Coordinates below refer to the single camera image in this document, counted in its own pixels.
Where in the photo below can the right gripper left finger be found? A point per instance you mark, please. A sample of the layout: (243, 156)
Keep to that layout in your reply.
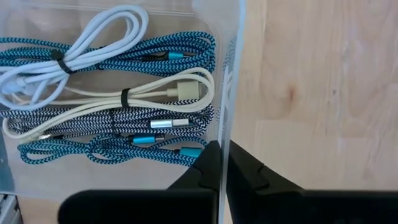
(208, 174)

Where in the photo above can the clear plastic box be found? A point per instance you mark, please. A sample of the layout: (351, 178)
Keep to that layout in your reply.
(93, 177)

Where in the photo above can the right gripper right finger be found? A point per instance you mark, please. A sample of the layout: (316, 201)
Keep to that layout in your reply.
(245, 177)

